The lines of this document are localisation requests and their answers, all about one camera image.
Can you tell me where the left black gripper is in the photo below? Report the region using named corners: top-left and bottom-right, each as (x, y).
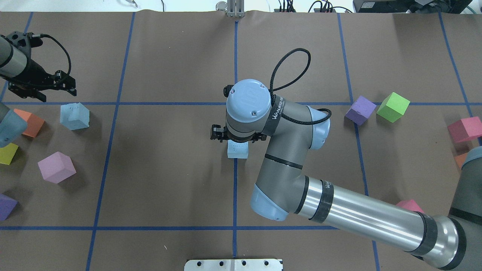
top-left (7, 32), bottom-right (77, 102)

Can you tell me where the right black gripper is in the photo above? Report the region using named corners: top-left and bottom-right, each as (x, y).
top-left (210, 125), bottom-right (267, 143)

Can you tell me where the light blue foam block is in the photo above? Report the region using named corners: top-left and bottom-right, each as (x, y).
top-left (59, 103), bottom-right (90, 131)
top-left (227, 140), bottom-right (249, 159)

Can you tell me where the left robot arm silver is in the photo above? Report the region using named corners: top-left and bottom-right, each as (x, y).
top-left (0, 31), bottom-right (77, 102)

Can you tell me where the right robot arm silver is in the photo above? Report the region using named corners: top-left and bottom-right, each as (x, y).
top-left (210, 79), bottom-right (482, 271)

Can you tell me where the orange foam block left side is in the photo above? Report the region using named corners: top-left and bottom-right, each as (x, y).
top-left (14, 108), bottom-right (44, 138)

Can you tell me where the orange foam block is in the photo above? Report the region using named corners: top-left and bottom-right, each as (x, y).
top-left (454, 153), bottom-right (468, 169)
top-left (14, 108), bottom-right (44, 138)

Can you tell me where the light pink foam block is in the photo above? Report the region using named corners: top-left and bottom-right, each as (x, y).
top-left (38, 152), bottom-right (77, 184)

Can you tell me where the yellow foam block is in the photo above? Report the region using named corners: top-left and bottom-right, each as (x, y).
top-left (0, 143), bottom-right (19, 165)

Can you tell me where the small metal cylinder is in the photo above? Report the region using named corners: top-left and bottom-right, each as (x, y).
top-left (215, 1), bottom-right (228, 11)

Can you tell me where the purple foam block left side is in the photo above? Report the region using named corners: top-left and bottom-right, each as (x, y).
top-left (0, 194), bottom-right (18, 221)

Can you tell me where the purple foam block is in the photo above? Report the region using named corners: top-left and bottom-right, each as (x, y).
top-left (345, 96), bottom-right (377, 126)
top-left (0, 194), bottom-right (18, 221)

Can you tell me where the purple foam block right side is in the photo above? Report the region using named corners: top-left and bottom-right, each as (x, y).
top-left (345, 96), bottom-right (377, 126)

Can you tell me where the green foam block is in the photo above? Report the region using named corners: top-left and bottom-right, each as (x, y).
top-left (377, 92), bottom-right (411, 123)

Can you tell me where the magenta foam block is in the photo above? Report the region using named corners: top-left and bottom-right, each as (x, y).
top-left (396, 199), bottom-right (425, 214)

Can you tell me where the orange foam block right side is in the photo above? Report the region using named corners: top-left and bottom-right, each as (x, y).
top-left (454, 153), bottom-right (468, 169)

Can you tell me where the aluminium frame post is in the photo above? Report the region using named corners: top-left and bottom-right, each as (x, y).
top-left (226, 0), bottom-right (246, 18)

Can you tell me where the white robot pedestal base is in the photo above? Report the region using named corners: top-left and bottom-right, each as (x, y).
top-left (184, 259), bottom-right (284, 271)

